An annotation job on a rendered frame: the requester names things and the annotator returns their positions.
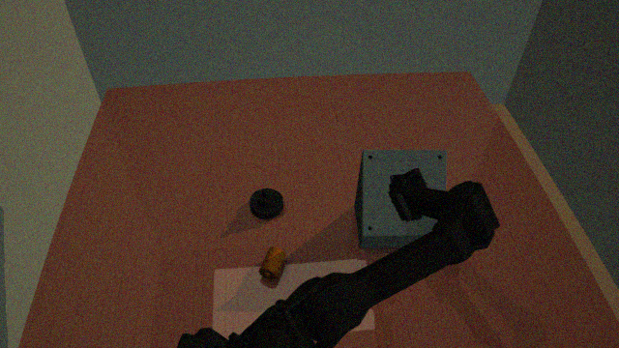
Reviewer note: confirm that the orange knob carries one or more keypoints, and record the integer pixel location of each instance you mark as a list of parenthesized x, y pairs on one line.
[(272, 262)]

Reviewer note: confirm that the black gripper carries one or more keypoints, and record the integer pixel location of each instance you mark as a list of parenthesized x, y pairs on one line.
[(209, 333)]

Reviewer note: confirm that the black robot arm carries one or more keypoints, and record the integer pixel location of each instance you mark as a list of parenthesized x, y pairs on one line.
[(325, 308)]

